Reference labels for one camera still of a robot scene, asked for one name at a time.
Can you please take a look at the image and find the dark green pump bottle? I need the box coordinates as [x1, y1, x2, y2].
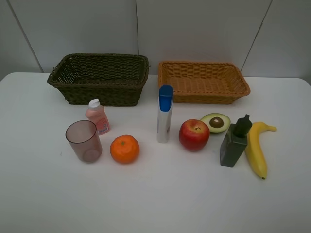
[220, 114, 252, 167]

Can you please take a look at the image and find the orange wicker basket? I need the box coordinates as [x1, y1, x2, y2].
[158, 61, 250, 104]

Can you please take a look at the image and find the yellow banana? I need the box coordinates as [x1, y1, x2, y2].
[245, 122, 277, 180]

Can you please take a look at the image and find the dark green wicker basket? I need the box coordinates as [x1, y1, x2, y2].
[47, 53, 149, 107]

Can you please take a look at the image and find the translucent pink plastic cup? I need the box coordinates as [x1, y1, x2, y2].
[65, 120, 103, 163]

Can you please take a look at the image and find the pink bottle white cap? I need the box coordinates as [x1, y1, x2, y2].
[85, 99, 110, 135]

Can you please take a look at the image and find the white tube blue cap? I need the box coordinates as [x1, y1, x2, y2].
[157, 85, 173, 143]

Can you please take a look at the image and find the halved avocado with pit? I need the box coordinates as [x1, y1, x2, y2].
[200, 113, 231, 133]

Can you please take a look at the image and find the orange tangerine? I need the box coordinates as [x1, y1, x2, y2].
[110, 135, 140, 164]

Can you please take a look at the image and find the red apple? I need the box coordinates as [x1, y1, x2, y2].
[179, 119, 210, 152]

